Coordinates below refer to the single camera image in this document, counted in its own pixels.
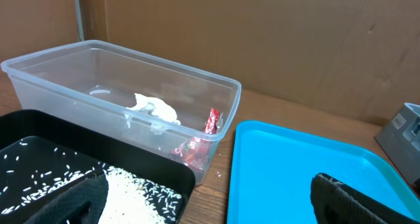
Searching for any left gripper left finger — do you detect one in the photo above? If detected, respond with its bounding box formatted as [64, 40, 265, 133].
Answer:
[25, 174, 109, 224]

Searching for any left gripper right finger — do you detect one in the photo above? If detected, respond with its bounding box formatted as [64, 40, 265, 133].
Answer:
[310, 173, 419, 224]

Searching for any white rice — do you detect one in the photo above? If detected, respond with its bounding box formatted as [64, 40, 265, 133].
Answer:
[0, 140, 183, 224]

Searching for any white napkin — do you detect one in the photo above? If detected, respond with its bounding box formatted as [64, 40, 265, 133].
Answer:
[127, 93, 181, 125]

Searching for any red snack wrapper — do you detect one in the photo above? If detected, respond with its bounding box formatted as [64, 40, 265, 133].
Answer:
[169, 108, 222, 171]

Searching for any grey dishwasher rack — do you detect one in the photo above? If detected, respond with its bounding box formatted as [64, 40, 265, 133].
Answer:
[375, 102, 419, 188]

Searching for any black tray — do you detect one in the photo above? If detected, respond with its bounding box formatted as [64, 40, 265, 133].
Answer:
[1, 110, 195, 223]

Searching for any teal serving tray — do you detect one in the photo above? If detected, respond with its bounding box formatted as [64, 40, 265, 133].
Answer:
[226, 121, 419, 224]

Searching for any clear plastic bin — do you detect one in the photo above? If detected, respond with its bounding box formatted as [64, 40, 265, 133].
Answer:
[1, 40, 242, 184]

